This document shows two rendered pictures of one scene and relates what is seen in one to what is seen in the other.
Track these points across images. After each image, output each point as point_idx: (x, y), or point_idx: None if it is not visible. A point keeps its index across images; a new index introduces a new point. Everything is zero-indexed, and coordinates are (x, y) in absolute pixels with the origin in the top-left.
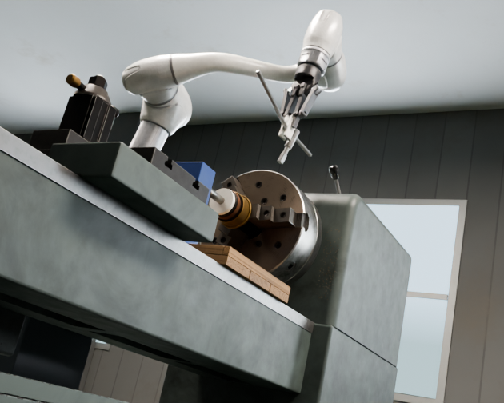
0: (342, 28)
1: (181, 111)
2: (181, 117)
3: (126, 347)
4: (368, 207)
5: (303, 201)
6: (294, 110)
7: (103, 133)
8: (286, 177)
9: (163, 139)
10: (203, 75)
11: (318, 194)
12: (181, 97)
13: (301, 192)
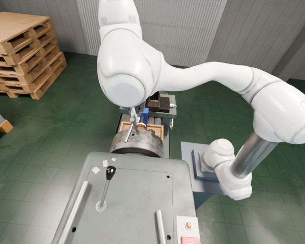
0: (98, 17)
1: (258, 118)
2: (261, 125)
3: None
4: (81, 169)
5: (114, 136)
6: (135, 106)
7: None
8: (124, 129)
9: (254, 137)
10: (221, 83)
11: (114, 153)
12: (256, 104)
13: (116, 135)
